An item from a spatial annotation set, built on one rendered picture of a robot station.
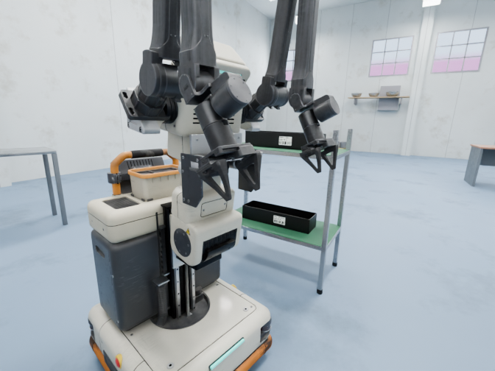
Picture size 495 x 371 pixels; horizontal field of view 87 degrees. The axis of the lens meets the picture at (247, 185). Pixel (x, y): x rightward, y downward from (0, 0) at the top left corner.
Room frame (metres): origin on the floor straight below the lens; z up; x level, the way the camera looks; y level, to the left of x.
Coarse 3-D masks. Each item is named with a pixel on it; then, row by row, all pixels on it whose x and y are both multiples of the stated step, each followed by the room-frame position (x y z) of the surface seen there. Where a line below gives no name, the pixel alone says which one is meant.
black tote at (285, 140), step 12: (252, 132) 2.02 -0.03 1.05; (264, 132) 1.96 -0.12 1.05; (276, 132) 1.91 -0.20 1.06; (288, 132) 2.04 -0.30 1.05; (300, 132) 1.99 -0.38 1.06; (252, 144) 2.02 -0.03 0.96; (264, 144) 1.96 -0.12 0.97; (276, 144) 1.91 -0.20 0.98; (288, 144) 1.86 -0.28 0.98; (300, 144) 1.82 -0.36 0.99
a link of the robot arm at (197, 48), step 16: (192, 0) 0.56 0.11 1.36; (208, 0) 0.58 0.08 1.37; (192, 16) 0.56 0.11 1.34; (208, 16) 0.58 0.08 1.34; (192, 32) 0.56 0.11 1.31; (208, 32) 0.58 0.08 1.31; (192, 48) 0.56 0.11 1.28; (208, 48) 0.58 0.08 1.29; (192, 64) 0.55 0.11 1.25; (208, 64) 0.58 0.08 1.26; (192, 80) 0.56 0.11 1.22; (208, 80) 0.58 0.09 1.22
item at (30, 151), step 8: (0, 152) 2.38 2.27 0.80; (8, 152) 2.39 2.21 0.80; (16, 152) 2.41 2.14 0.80; (24, 152) 2.44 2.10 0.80; (32, 152) 2.48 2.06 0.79; (40, 152) 2.53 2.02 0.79; (48, 152) 2.57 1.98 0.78; (56, 152) 2.62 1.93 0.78; (48, 160) 2.90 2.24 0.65; (56, 160) 2.62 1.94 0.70; (48, 168) 2.89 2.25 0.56; (56, 168) 2.61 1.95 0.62; (48, 176) 2.88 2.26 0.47; (56, 176) 2.60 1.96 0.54; (48, 184) 2.87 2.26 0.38; (56, 184) 2.62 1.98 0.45; (56, 208) 2.90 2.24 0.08; (64, 208) 2.62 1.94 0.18; (64, 216) 2.61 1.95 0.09; (64, 224) 2.60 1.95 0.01
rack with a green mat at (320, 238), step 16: (240, 208) 2.28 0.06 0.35; (256, 224) 1.92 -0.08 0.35; (320, 224) 1.95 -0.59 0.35; (288, 240) 1.68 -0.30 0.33; (304, 240) 1.65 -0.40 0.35; (320, 240) 1.66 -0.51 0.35; (336, 240) 1.92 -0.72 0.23; (320, 256) 1.56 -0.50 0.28; (336, 256) 1.91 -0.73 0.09; (320, 272) 1.56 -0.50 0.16; (320, 288) 1.55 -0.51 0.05
